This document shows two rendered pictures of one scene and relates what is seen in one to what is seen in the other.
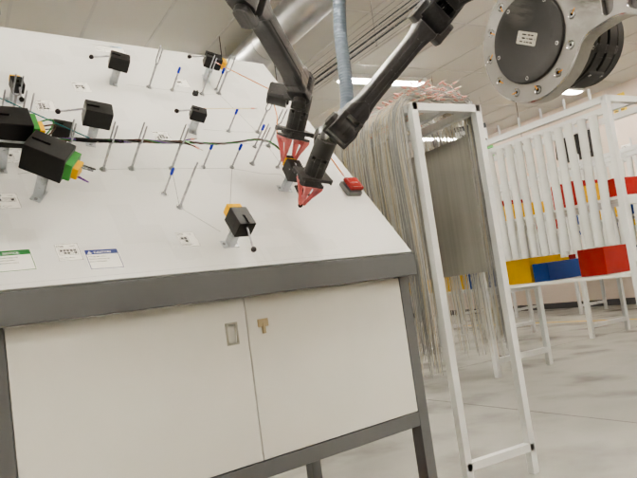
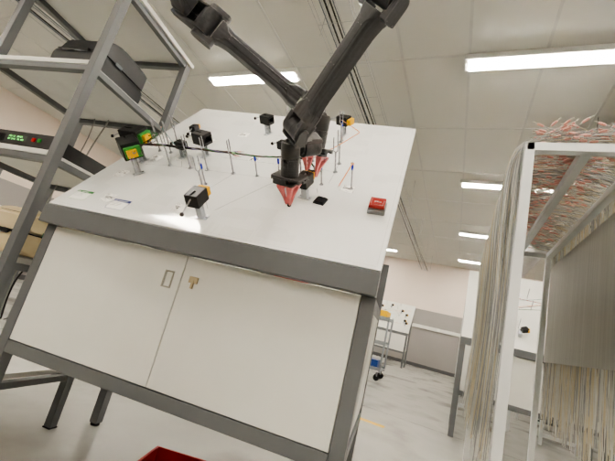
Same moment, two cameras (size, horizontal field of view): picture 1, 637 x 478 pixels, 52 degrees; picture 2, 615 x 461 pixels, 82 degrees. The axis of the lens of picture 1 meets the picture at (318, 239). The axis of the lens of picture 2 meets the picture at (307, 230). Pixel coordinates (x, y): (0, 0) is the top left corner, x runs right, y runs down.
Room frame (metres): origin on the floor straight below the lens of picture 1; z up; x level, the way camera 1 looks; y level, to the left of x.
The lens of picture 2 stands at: (1.27, -0.91, 0.71)
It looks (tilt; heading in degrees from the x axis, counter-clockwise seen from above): 13 degrees up; 55
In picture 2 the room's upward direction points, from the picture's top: 14 degrees clockwise
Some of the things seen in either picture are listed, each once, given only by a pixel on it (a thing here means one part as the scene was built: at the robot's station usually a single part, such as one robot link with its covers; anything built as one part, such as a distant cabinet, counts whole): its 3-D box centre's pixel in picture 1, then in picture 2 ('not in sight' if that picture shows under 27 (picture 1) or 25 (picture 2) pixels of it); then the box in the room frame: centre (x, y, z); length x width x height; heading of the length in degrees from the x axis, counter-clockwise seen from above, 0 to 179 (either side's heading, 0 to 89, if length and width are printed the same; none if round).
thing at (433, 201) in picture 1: (373, 287); (529, 355); (3.06, -0.22, 0.78); 1.39 x 0.45 x 1.56; 30
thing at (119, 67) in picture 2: not in sight; (102, 69); (1.20, 0.93, 1.56); 0.30 x 0.23 x 0.19; 41
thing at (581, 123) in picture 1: (374, 237); not in sight; (5.98, -0.51, 1.23); 4.90 x 0.07 x 0.78; 30
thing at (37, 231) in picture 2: not in sight; (32, 233); (1.21, 0.92, 0.76); 0.30 x 0.21 x 0.20; 43
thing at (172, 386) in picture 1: (146, 401); (98, 298); (1.45, 0.42, 0.60); 0.55 x 0.02 x 0.39; 129
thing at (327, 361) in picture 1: (337, 358); (251, 342); (1.80, -0.01, 0.60); 0.55 x 0.03 x 0.39; 129
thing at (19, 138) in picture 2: not in sight; (55, 158); (1.17, 0.96, 1.09); 0.35 x 0.33 x 0.07; 129
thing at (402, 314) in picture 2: not in sight; (387, 330); (9.14, 5.62, 0.83); 1.18 x 0.72 x 1.65; 120
